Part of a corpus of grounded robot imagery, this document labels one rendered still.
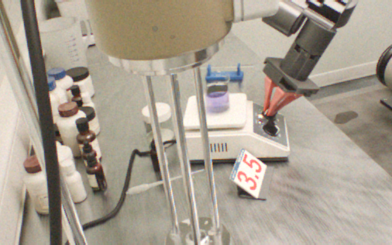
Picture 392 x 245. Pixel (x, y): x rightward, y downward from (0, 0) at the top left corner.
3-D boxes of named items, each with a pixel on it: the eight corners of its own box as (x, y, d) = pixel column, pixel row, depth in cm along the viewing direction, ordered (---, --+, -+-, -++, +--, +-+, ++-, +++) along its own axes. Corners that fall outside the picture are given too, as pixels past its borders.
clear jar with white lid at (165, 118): (181, 139, 92) (176, 106, 88) (161, 153, 88) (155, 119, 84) (162, 131, 96) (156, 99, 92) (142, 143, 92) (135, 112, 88)
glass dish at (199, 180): (187, 175, 81) (185, 166, 80) (214, 177, 80) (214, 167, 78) (178, 194, 77) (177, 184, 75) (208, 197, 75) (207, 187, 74)
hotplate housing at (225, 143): (284, 125, 92) (284, 92, 88) (290, 162, 81) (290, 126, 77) (183, 130, 95) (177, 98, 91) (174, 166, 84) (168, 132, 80)
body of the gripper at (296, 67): (294, 97, 77) (317, 62, 73) (260, 64, 82) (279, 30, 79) (315, 96, 81) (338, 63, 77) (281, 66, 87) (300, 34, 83)
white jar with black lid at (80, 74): (90, 101, 113) (84, 76, 109) (66, 102, 114) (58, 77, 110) (98, 89, 119) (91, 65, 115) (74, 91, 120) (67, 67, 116)
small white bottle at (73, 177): (89, 192, 80) (78, 157, 76) (83, 204, 77) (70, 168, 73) (73, 192, 81) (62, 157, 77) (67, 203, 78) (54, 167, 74)
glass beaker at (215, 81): (199, 114, 83) (194, 76, 79) (215, 101, 87) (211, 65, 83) (224, 122, 80) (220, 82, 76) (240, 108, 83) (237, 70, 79)
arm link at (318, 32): (337, 29, 72) (343, 25, 77) (301, 8, 74) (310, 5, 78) (314, 63, 75) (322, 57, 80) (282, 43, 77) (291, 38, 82)
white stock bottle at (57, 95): (61, 119, 106) (46, 71, 99) (81, 125, 102) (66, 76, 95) (38, 134, 101) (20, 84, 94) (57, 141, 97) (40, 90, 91)
